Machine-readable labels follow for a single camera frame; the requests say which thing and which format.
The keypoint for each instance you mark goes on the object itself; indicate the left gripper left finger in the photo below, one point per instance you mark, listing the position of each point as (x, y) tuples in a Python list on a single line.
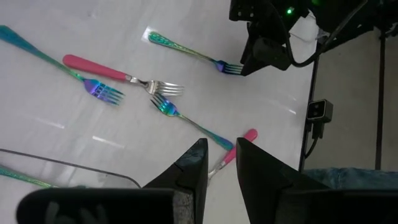
[(192, 168)]

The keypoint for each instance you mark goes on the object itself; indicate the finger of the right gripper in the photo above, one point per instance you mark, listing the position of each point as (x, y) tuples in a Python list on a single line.
[(248, 62), (270, 53)]

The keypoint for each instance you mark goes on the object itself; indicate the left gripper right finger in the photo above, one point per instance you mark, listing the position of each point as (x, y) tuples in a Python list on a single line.
[(258, 174)]

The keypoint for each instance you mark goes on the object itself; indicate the iridescent rainbow fork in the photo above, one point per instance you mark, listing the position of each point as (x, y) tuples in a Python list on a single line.
[(102, 91), (164, 40), (21, 177), (166, 107)]

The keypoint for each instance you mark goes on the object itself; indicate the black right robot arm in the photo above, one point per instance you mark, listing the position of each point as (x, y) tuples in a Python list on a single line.
[(348, 15)]

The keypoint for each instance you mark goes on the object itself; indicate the person's leg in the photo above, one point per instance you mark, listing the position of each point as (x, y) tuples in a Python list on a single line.
[(348, 179)]

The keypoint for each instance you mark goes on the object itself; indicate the clear plastic bin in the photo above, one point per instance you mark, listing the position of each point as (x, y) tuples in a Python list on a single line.
[(93, 177)]

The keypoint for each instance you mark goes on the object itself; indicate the table-level camera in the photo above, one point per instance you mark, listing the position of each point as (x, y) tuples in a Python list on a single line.
[(318, 110)]

